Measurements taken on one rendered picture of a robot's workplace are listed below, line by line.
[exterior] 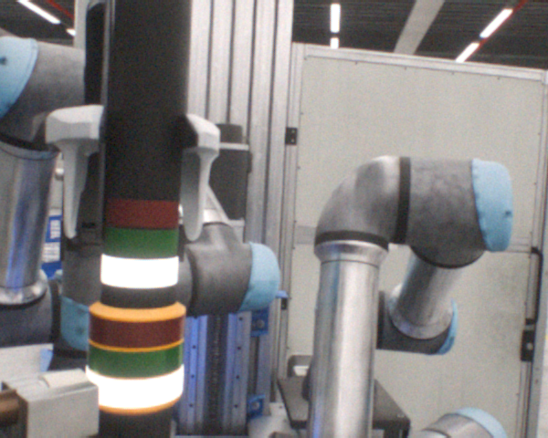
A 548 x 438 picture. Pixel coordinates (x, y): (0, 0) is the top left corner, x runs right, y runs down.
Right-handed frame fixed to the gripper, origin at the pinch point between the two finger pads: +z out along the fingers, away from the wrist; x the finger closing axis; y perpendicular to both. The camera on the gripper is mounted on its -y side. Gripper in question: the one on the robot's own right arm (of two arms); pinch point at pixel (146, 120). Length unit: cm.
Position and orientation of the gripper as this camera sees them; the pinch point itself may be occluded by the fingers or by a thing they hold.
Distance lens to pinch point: 24.7
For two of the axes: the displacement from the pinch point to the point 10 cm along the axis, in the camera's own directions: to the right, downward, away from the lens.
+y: -0.5, 10.0, 0.4
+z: 3.5, 0.6, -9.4
